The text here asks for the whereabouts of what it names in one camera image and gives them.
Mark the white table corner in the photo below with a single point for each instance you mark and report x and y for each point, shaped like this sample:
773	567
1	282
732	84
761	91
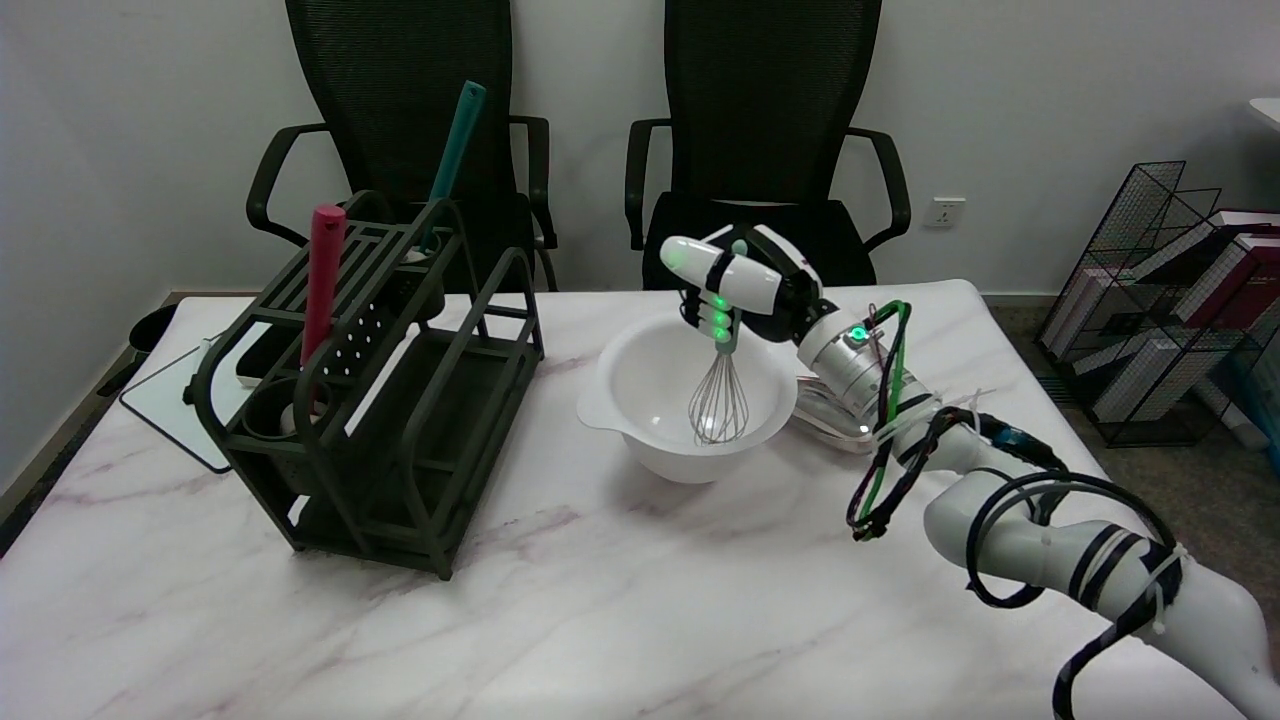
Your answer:
1268	112

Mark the white wall socket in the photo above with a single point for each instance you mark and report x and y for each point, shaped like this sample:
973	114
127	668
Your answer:
945	213

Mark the black waste bin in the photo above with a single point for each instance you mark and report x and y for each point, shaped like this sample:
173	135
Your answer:
150	325

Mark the white board with black edge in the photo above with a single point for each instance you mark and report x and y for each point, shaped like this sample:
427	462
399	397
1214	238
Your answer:
170	400

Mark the white plastic mixing bowl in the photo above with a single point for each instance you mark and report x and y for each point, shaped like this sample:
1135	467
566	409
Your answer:
650	380

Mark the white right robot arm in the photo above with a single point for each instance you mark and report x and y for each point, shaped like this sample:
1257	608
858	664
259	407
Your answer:
850	365

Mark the shiny silver metal dish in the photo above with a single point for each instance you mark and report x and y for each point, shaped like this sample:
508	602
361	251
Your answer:
820	415

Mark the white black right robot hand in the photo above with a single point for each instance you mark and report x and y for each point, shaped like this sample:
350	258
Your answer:
750	280

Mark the thick white book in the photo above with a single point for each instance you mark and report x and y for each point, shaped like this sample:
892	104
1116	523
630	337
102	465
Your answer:
1135	375

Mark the black mesh office chair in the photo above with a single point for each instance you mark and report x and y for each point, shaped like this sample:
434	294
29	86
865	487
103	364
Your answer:
770	70
400	60

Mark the maroon book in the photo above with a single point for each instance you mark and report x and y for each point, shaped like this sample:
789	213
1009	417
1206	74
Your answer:
1245	285

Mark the dark green utensil rack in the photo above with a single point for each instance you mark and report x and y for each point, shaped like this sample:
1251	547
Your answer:
255	470

